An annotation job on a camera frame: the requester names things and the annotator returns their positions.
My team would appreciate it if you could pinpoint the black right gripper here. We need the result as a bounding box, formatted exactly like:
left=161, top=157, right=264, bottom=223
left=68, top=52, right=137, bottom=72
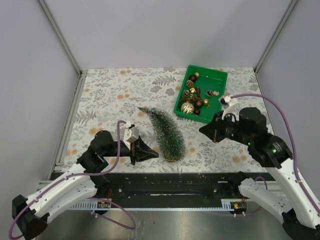
left=198, top=109, right=252, bottom=145

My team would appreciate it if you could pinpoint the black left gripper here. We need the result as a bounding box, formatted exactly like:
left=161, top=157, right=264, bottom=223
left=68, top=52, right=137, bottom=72
left=102, top=135, right=159, bottom=165

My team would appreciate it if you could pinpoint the small green christmas tree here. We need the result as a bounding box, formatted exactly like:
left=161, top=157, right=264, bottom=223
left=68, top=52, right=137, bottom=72
left=138, top=107, right=186, bottom=163

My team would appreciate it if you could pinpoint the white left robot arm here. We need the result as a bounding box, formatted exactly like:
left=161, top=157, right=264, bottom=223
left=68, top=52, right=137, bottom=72
left=11, top=126, right=159, bottom=240

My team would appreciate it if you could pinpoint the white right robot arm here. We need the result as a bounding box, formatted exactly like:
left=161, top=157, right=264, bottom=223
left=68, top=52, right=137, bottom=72
left=199, top=107, right=320, bottom=240

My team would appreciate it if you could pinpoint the small dark red bauble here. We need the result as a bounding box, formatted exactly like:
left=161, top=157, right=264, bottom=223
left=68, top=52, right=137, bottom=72
left=194, top=109, right=201, bottom=115

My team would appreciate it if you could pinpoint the silver ribbed bauble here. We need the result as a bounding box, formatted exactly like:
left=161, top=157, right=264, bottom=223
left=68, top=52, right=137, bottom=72
left=180, top=102, right=195, bottom=114

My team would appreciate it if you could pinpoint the green plastic tray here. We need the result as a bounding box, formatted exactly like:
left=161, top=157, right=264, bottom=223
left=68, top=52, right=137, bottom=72
left=173, top=65, right=228, bottom=124

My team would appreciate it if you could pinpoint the frosted pine cone lower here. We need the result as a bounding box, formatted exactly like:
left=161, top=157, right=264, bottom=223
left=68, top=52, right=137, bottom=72
left=183, top=90, right=190, bottom=97

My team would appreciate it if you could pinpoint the frosted pine cone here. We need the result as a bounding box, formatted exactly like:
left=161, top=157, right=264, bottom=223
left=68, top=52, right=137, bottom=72
left=183, top=90, right=190, bottom=97
left=186, top=79, right=194, bottom=88

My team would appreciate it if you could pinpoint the frosted pine cone upper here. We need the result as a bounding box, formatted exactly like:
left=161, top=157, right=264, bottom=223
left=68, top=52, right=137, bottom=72
left=186, top=79, right=194, bottom=88

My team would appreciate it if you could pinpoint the floral patterned table mat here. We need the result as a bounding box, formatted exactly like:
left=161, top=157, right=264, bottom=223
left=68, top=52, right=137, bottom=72
left=62, top=67, right=263, bottom=173

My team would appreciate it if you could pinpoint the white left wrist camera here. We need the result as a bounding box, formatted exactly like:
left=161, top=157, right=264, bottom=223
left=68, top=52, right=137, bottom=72
left=123, top=122, right=140, bottom=150

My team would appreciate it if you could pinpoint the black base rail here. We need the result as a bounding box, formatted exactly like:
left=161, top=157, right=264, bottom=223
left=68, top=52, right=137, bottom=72
left=106, top=173, right=286, bottom=211

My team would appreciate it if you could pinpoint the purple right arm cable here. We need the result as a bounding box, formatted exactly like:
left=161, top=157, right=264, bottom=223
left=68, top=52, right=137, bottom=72
left=231, top=92, right=320, bottom=218

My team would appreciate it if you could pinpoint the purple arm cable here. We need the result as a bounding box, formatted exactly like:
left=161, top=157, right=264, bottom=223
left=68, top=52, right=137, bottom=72
left=231, top=92, right=320, bottom=218
left=8, top=120, right=137, bottom=240

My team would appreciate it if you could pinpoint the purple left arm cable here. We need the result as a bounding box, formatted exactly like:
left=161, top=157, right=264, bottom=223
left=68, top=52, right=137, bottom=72
left=8, top=120, right=137, bottom=240

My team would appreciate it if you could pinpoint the aluminium frame post left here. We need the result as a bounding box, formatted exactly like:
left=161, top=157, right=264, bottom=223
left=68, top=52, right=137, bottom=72
left=37, top=0, right=84, bottom=77

